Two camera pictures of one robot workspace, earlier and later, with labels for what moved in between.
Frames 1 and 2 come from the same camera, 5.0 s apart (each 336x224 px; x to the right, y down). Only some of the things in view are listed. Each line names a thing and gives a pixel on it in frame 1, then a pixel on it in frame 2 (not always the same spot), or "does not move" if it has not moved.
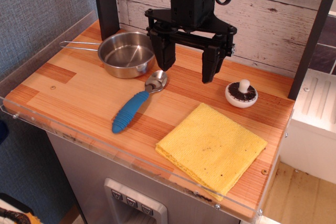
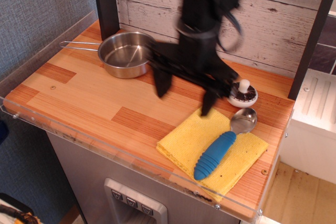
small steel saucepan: x=123 y=54 does not move
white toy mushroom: x=240 y=94 does not move
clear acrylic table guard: x=125 y=159 does not move
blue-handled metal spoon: x=155 y=82 to x=243 y=120
